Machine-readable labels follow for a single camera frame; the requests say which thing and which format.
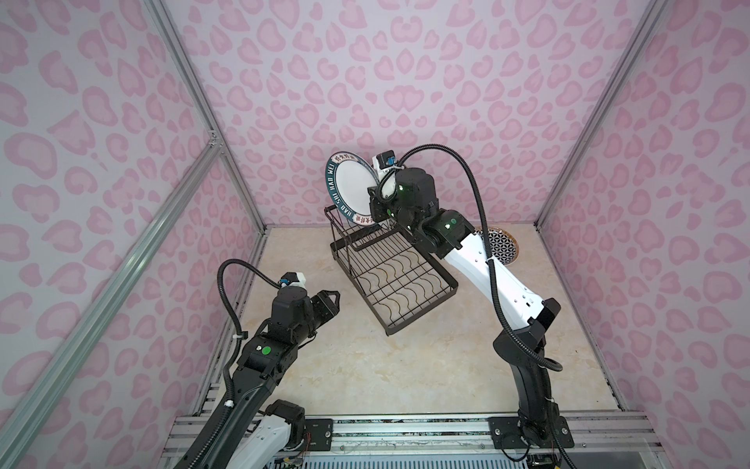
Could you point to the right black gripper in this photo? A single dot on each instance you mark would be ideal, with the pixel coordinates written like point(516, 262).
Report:
point(379, 202)

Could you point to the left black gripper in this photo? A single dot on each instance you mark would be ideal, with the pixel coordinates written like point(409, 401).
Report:
point(316, 305)

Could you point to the white plate dark lettered rim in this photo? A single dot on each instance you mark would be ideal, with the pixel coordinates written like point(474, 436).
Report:
point(347, 179)

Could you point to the black wire dish rack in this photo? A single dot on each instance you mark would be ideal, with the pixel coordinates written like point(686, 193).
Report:
point(398, 282)

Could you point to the navy geometric pattern plate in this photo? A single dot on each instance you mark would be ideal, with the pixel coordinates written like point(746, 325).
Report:
point(503, 246)

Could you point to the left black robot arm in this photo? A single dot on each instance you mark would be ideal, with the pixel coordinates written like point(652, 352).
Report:
point(229, 439)

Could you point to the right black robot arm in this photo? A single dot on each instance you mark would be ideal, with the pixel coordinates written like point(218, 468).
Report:
point(408, 198)

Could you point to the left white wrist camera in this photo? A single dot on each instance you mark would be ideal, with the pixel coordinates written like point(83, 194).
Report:
point(294, 279)

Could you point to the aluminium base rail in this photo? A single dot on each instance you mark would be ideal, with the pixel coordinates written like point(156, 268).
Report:
point(592, 439)

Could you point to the right aluminium corner post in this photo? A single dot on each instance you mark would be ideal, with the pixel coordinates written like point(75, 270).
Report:
point(649, 24)

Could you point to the left aluminium wall frame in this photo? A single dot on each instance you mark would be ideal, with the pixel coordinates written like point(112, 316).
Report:
point(119, 201)

